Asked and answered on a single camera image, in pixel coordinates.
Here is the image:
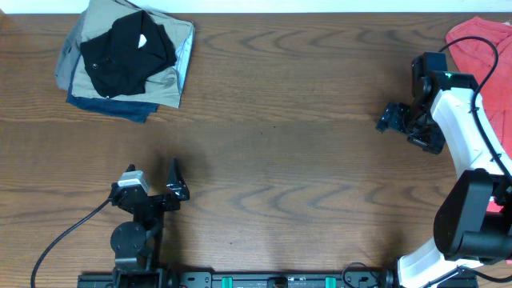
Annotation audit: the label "black t-shirt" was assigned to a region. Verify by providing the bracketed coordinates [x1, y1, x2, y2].
[80, 10, 177, 98]

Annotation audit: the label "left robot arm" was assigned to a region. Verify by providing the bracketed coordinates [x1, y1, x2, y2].
[108, 158, 190, 287]

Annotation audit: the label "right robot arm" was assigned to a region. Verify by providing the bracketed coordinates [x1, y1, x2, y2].
[377, 70, 511, 287]

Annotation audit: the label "folded navy blue garment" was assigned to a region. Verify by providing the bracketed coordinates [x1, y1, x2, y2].
[55, 74, 158, 123]

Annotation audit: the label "folded khaki pants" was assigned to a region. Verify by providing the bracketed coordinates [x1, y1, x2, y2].
[73, 0, 195, 108]

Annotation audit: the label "red t-shirt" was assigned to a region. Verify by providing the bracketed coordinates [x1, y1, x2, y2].
[445, 16, 512, 213]

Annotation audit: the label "folded grey garment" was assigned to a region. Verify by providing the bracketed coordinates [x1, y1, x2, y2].
[54, 11, 86, 90]

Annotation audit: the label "left black cable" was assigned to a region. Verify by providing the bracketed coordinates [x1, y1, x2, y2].
[30, 198, 113, 288]

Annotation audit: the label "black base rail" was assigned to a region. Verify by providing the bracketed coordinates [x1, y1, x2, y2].
[77, 269, 399, 288]

